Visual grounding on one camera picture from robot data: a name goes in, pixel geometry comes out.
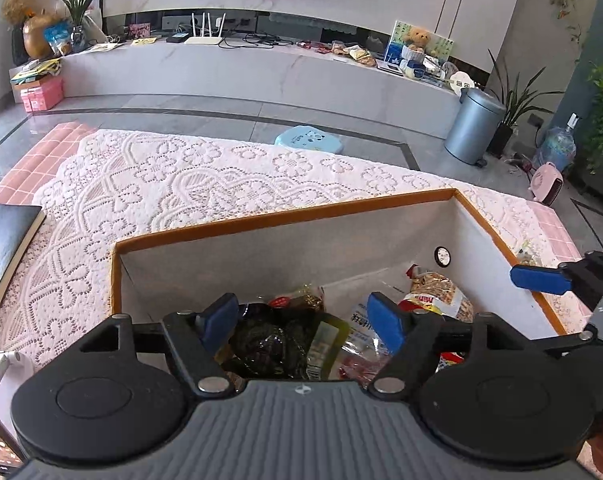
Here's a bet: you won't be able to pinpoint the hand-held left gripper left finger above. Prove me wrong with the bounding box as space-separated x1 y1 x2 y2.
76 292 239 396

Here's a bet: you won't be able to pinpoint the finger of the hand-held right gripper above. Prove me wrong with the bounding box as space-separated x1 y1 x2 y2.
510 252 603 309
535 324 603 357

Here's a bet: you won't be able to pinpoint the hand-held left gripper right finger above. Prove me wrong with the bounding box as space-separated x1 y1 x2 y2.
367 291 529 396

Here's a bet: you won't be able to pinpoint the clear red-print snack packet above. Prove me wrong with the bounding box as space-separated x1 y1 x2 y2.
331 310 398 388

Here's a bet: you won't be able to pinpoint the dark green snack packet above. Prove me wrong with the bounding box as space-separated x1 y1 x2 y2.
228 305 355 382

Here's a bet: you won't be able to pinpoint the red-label nut snack packet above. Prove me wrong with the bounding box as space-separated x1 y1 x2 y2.
398 264 475 324

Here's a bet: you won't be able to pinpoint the red yellow snack packet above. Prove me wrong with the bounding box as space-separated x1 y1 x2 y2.
437 351 465 372

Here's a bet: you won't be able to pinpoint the gold foil snack packet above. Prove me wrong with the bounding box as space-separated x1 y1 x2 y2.
268 284 328 314

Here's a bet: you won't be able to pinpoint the orange-rimmed fabric storage box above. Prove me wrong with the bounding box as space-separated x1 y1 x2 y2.
110 188 568 361

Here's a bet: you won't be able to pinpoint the colourful snack packet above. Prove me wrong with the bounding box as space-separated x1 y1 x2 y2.
515 240 538 266

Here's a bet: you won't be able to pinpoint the pink fan heater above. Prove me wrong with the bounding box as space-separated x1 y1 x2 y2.
530 162 565 207

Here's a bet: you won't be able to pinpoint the blue water jug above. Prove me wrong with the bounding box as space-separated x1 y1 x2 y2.
538 114 577 174

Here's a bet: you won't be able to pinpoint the grey-blue pedal trash can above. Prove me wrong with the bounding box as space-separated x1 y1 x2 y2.
443 87 507 166

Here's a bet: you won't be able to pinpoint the long-leaf potted plant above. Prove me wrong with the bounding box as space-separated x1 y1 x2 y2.
485 49 565 159

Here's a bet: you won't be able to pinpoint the light blue plastic stool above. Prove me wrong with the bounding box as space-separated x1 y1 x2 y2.
274 126 345 154

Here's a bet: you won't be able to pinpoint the white round gadget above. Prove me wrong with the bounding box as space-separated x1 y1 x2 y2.
448 70 475 95

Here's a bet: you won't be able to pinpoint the white phone stand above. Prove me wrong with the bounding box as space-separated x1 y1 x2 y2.
0 352 35 427

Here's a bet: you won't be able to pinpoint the black book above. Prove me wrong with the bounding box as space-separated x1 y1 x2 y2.
0 203 47 352

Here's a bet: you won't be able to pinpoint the white marble media console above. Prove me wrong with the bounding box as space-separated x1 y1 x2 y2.
60 37 463 139

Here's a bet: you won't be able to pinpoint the green printed picture board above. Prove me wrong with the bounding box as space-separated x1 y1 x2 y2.
383 20 455 67

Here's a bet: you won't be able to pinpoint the brown teddy bear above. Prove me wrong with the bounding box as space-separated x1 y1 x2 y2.
403 27 431 54

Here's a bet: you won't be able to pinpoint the pile of snack bags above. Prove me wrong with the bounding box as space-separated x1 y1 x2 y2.
330 40 378 67

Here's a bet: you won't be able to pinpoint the hanging vine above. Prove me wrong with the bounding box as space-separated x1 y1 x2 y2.
535 0 583 62

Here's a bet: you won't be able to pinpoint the white router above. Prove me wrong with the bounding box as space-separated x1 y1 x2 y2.
183 10 227 46

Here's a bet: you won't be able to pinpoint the pink box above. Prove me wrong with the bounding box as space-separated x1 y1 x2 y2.
20 77 65 113

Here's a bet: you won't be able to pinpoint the stack of yellow papers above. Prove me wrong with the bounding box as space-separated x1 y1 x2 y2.
10 57 63 87

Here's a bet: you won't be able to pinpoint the blue snack bag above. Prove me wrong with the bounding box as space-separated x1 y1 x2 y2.
43 25 73 57

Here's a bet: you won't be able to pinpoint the golden vase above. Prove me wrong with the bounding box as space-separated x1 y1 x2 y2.
22 15 58 59

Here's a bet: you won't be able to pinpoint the green plant in glass vase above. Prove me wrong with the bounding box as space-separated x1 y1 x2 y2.
50 0 113 54

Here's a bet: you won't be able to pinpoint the dried yellow flowers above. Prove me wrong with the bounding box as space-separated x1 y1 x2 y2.
1 0 35 27

